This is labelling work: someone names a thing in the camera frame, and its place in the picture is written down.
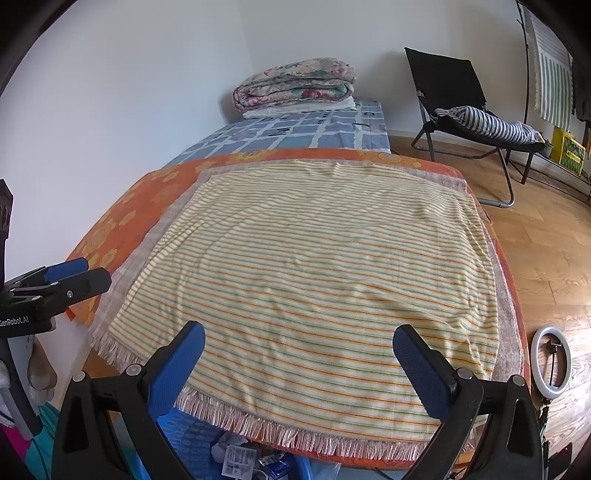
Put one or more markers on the black metal clothes rack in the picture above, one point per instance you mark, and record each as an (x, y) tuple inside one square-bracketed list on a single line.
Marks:
[(527, 69)]

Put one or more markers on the white folded cloth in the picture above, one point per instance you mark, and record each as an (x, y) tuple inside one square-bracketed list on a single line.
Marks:
[(300, 108)]

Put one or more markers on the clear plastic wrap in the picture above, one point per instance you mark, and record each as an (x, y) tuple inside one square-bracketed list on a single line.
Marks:
[(228, 445)]

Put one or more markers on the dark hanging clothes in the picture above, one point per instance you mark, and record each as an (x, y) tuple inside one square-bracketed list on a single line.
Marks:
[(582, 92)]

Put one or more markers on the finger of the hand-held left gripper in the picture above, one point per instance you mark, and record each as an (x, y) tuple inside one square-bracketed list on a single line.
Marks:
[(87, 282), (69, 268)]

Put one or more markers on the blue and green torn wrapper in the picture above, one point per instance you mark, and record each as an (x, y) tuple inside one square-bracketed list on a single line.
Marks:
[(277, 467)]

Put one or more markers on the yellow plastic crate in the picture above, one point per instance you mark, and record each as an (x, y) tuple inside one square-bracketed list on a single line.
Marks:
[(570, 150)]

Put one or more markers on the folded floral quilt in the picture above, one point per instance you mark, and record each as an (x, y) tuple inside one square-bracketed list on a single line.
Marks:
[(295, 83)]

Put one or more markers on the orange floral bed sheet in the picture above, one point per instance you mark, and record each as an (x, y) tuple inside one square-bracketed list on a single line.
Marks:
[(115, 221)]

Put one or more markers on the black folding chair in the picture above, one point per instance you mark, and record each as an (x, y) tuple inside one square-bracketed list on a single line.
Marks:
[(443, 78)]

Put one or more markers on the teal cloth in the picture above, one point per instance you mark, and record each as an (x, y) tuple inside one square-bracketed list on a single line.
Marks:
[(44, 443)]

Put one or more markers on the blue plastic basket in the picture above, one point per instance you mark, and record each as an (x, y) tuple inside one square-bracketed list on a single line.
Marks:
[(184, 434)]

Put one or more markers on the green striped hanging cloth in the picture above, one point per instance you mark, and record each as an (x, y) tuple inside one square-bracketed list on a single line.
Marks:
[(551, 78)]

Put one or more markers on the pink cloth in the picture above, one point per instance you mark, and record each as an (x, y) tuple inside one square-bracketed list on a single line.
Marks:
[(11, 457)]

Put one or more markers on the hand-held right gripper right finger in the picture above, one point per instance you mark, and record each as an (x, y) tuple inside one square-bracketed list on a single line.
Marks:
[(420, 374)]

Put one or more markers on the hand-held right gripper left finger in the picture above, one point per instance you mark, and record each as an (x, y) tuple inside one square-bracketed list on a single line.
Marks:
[(175, 369)]

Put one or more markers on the striped cushion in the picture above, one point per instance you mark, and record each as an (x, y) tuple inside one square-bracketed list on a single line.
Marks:
[(494, 124)]

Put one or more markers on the white printed label packet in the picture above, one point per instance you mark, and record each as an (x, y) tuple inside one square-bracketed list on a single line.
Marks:
[(238, 460)]

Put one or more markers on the blue checked bed sheet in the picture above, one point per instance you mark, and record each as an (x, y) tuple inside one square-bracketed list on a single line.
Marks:
[(286, 134)]

